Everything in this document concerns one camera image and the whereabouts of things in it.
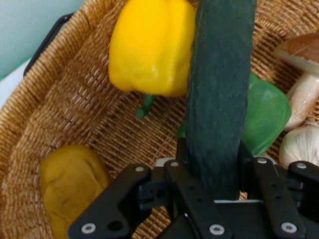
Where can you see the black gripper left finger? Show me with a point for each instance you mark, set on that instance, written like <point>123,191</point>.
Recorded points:
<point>159,206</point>

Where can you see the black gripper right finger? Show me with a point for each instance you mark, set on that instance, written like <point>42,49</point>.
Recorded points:
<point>286,199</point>

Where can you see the dark green toy cucumber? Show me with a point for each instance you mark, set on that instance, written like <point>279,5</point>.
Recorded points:
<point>219,99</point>

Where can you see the white toy garlic bulb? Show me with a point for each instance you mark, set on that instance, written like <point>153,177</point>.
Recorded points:
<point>296,147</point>

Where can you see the green toy bell pepper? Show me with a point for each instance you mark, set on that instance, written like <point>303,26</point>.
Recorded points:
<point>266,112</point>

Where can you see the yellow-brown toy potato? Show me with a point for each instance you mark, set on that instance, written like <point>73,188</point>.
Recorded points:
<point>69,184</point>

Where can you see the brown cap toy mushroom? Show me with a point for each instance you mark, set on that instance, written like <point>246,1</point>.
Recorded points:
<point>304,82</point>

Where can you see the woven wicker basket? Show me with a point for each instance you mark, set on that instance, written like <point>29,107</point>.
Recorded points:
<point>74,99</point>

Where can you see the yellow toy bell pepper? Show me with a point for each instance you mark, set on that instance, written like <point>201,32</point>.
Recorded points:
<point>152,49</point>

